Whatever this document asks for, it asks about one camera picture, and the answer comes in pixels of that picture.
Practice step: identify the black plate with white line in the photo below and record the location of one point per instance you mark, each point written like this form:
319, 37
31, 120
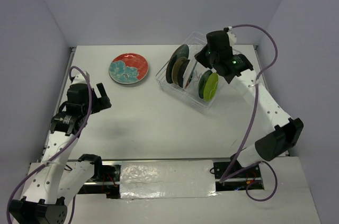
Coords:
181, 72

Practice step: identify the white plate with red back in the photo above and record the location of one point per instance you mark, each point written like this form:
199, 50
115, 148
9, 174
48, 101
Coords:
192, 73

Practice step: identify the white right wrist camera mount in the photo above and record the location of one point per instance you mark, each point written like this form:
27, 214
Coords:
231, 35

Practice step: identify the silver foil covered panel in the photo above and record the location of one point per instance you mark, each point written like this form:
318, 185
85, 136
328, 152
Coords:
167, 179

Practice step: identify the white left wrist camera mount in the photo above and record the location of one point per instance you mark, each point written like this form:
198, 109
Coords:
80, 79

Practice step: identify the teal glazed brown-rimmed plate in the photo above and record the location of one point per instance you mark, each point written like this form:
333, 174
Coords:
181, 51

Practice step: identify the lime green plate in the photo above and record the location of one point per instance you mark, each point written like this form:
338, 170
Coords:
210, 87

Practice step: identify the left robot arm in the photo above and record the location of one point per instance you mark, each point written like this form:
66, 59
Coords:
47, 198

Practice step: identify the red plate with teal flower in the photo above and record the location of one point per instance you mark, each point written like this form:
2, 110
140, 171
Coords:
128, 68

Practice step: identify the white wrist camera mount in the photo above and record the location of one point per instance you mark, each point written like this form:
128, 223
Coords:
80, 79
231, 35

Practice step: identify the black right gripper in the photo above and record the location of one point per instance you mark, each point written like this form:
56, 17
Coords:
200, 56

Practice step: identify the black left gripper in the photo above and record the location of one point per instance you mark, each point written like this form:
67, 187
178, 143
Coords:
101, 102

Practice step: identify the blue patterned dark-rimmed plate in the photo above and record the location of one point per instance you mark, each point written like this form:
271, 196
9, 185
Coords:
202, 82

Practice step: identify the white wire dish rack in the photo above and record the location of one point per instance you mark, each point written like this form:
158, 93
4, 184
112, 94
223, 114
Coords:
196, 41

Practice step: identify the beige brown-rimmed plate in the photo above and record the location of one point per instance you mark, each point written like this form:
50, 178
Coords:
176, 68

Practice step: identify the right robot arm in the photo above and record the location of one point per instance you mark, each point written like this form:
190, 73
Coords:
282, 131

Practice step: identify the black metal base rail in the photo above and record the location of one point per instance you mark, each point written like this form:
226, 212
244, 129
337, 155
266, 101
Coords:
108, 180

